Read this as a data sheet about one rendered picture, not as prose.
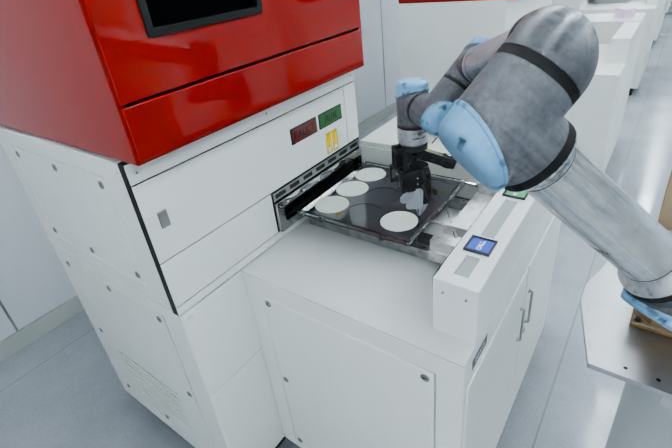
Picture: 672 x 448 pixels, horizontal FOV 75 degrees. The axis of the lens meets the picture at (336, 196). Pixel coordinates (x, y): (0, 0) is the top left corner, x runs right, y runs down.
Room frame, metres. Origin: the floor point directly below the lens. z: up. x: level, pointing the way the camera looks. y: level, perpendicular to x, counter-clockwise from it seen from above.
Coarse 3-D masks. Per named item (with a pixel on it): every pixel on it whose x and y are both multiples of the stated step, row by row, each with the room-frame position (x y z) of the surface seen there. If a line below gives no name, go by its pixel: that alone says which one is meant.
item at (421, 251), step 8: (312, 224) 1.15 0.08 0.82; (320, 224) 1.13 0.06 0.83; (328, 224) 1.11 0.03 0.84; (344, 232) 1.07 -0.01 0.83; (352, 232) 1.06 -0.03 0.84; (368, 240) 1.02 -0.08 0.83; (376, 240) 1.01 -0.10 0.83; (384, 240) 0.99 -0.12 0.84; (392, 248) 0.97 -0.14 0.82; (400, 248) 0.96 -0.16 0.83; (408, 248) 0.94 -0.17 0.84; (416, 248) 0.93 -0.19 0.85; (424, 248) 0.92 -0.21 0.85; (416, 256) 0.93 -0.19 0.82; (424, 256) 0.91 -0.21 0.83
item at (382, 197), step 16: (352, 176) 1.29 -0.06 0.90; (336, 192) 1.19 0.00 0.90; (368, 192) 1.17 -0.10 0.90; (384, 192) 1.16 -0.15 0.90; (400, 192) 1.15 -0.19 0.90; (432, 192) 1.12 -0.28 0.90; (448, 192) 1.11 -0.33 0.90; (304, 208) 1.12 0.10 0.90; (352, 208) 1.09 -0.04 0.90; (368, 208) 1.08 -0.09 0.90; (384, 208) 1.06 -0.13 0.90; (400, 208) 1.05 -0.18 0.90; (432, 208) 1.03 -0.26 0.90; (352, 224) 1.00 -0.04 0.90; (368, 224) 0.99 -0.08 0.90
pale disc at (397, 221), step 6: (384, 216) 1.02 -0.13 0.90; (390, 216) 1.02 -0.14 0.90; (396, 216) 1.01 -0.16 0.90; (402, 216) 1.01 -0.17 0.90; (408, 216) 1.00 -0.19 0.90; (414, 216) 1.00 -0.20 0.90; (384, 222) 0.99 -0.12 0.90; (390, 222) 0.99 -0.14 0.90; (396, 222) 0.98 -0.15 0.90; (402, 222) 0.98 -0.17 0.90; (408, 222) 0.98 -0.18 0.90; (414, 222) 0.97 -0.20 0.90; (390, 228) 0.96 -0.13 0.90; (396, 228) 0.95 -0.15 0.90; (402, 228) 0.95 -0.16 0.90; (408, 228) 0.95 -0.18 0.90
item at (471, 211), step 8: (472, 200) 1.08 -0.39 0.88; (480, 200) 1.08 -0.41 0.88; (488, 200) 1.07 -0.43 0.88; (464, 208) 1.04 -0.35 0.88; (472, 208) 1.04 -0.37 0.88; (480, 208) 1.03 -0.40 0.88; (464, 216) 1.00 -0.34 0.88; (472, 216) 1.00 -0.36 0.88; (432, 256) 0.86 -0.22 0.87; (440, 256) 0.85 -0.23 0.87
